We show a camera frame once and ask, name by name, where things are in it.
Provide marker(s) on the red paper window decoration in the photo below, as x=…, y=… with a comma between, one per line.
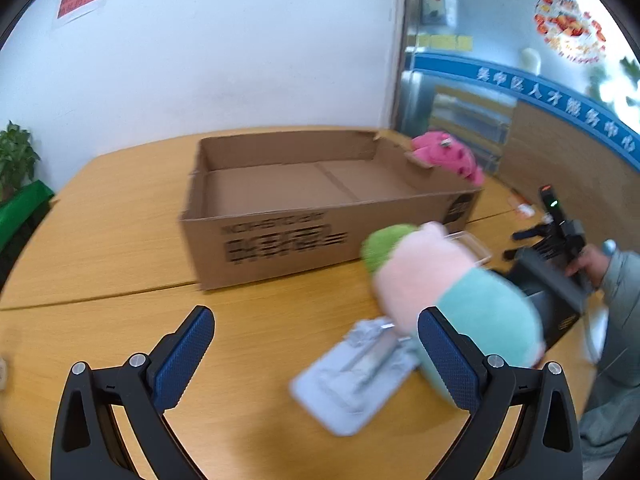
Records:
x=572, y=33

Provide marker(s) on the brown cardboard box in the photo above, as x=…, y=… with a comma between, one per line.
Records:
x=275, y=203

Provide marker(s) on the person right hand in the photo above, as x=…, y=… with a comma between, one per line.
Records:
x=592, y=262

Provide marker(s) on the clear white phone case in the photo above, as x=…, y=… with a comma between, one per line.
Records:
x=480, y=252

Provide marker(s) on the green cloth covered table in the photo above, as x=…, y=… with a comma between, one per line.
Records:
x=22, y=214

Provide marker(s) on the potted green plant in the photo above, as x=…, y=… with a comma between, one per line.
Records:
x=18, y=160

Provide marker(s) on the pig plush teal shirt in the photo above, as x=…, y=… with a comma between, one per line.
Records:
x=415, y=267

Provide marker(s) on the black product box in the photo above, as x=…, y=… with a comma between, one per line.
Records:
x=560, y=300

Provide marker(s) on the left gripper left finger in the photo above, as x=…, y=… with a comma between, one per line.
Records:
x=87, y=442

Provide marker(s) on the white folding phone stand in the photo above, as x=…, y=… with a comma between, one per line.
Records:
x=347, y=386

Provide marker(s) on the cartoon poster on glass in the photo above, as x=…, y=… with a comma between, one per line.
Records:
x=439, y=12

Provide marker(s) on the pink bear plush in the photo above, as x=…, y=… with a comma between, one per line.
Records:
x=441, y=149

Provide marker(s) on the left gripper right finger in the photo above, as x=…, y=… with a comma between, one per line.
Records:
x=544, y=443

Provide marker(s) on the yellow sticky notes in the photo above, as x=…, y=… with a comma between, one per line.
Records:
x=445, y=42

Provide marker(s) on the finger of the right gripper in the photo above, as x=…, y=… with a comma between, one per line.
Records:
x=511, y=254
x=540, y=230

